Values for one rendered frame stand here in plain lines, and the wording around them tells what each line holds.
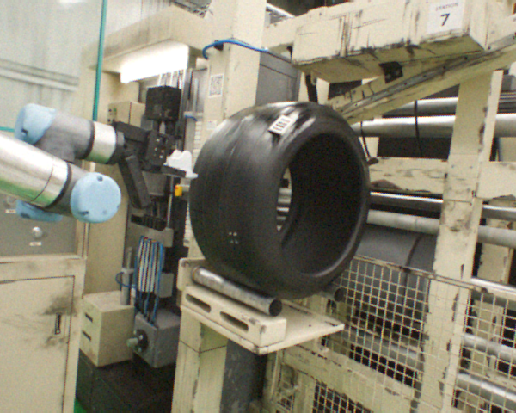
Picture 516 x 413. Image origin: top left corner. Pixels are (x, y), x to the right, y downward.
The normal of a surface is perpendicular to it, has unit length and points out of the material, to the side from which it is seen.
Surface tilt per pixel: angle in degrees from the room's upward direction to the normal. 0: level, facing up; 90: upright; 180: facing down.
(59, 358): 90
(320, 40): 90
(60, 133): 89
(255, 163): 76
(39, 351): 90
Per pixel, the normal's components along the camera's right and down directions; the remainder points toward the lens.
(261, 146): 0.04, -0.29
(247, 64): 0.69, 0.13
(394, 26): -0.72, -0.04
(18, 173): 0.71, 0.34
